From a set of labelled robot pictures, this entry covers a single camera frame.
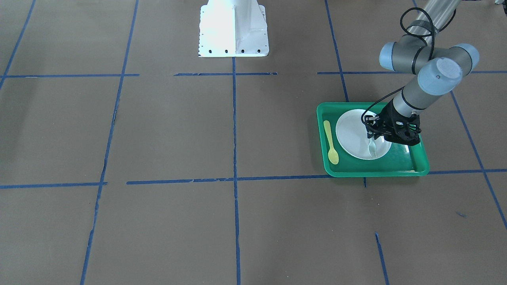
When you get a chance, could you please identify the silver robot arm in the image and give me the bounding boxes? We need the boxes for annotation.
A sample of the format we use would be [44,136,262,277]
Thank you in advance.
[361,0,480,146]

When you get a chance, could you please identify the white round plate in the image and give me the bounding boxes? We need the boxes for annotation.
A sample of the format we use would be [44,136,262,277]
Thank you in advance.
[335,109,392,160]

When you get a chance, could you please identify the black camera mount wrist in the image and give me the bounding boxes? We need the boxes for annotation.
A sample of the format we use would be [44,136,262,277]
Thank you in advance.
[384,116,421,146]

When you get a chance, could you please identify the green plastic tray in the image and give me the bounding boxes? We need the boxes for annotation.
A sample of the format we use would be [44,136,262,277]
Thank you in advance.
[316,102,430,177]

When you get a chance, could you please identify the yellow plastic spoon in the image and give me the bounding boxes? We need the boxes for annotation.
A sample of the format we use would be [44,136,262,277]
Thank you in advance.
[323,120,340,165]

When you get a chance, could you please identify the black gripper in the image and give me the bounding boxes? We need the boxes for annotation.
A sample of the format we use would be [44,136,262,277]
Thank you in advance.
[362,102,419,140]

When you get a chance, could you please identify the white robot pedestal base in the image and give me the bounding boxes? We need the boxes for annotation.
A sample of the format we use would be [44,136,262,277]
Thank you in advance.
[198,0,270,58]

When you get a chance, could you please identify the pale translucent plastic fork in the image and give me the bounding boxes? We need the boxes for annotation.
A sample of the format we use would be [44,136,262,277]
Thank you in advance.
[368,136,378,159]

